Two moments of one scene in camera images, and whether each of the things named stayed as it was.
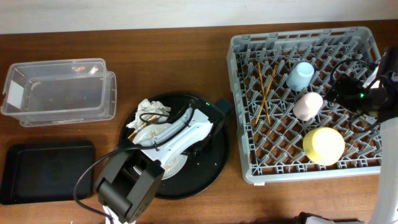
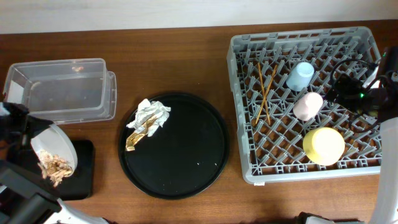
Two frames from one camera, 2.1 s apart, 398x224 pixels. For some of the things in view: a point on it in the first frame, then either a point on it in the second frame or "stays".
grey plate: [147, 137] to [53, 139]
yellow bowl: [324, 146] stays
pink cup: [308, 106] stays
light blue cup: [300, 76] stays
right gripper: [344, 96] stays
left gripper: [216, 123] to [23, 128]
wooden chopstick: [259, 66] stays
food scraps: [155, 132] to [53, 167]
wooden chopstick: [268, 93] stays
